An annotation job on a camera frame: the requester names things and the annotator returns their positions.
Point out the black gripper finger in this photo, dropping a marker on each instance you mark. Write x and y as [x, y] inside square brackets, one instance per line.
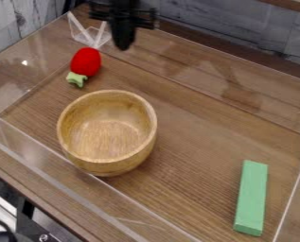
[123, 32]

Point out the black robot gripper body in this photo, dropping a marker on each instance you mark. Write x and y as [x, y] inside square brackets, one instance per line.
[109, 10]

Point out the red plush strawberry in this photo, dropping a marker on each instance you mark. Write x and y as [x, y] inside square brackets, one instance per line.
[85, 66]

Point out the wooden bowl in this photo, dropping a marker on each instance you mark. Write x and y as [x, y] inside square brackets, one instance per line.
[107, 132]

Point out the green rectangular block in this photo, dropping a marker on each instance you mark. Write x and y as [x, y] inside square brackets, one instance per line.
[251, 204]

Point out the clear acrylic tray wall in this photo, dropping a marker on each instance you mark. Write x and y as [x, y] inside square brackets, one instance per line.
[179, 197]

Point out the black table leg frame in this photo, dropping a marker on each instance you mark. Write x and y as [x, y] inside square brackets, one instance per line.
[38, 226]

